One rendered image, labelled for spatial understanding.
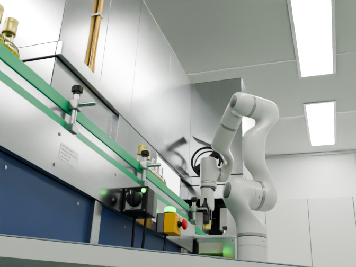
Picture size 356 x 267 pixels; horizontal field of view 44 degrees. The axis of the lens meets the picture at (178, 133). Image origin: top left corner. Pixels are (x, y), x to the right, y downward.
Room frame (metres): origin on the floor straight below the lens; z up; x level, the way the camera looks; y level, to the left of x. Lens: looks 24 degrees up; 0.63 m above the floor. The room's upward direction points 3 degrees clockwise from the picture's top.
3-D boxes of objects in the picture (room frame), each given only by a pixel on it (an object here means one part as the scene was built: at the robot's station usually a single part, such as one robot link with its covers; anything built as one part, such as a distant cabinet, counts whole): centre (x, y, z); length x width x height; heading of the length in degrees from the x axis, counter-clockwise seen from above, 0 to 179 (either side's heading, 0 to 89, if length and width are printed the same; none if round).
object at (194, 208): (2.00, -0.07, 1.12); 0.17 x 0.03 x 0.12; 71
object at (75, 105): (0.99, 0.24, 1.11); 0.07 x 0.04 x 0.13; 71
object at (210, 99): (3.16, -0.38, 1.86); 0.70 x 0.37 x 0.89; 161
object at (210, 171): (2.11, -0.17, 1.35); 0.09 x 0.08 x 0.13; 115
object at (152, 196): (1.31, 0.10, 0.96); 0.08 x 0.08 x 0.08; 71
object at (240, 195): (1.75, -0.28, 1.08); 0.19 x 0.12 x 0.24; 114
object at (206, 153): (2.82, -0.20, 1.66); 0.21 x 0.05 x 0.21; 71
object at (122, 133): (2.22, 0.13, 1.32); 0.90 x 0.03 x 0.34; 161
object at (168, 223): (1.58, 0.01, 0.96); 0.07 x 0.07 x 0.07; 71
